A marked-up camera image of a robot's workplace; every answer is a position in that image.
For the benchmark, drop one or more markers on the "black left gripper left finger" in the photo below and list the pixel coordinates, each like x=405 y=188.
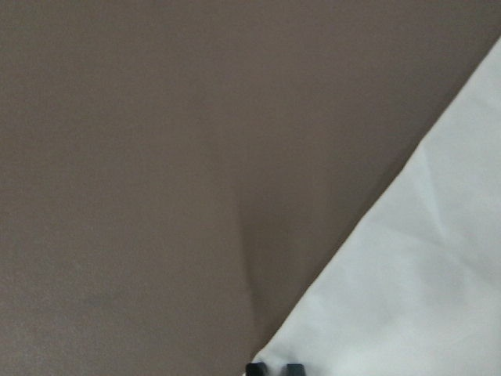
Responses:
x=256 y=369

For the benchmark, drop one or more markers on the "cream long-sleeve cat shirt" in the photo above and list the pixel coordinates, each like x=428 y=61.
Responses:
x=415 y=288

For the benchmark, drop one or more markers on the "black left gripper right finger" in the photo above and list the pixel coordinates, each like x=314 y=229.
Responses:
x=295 y=369

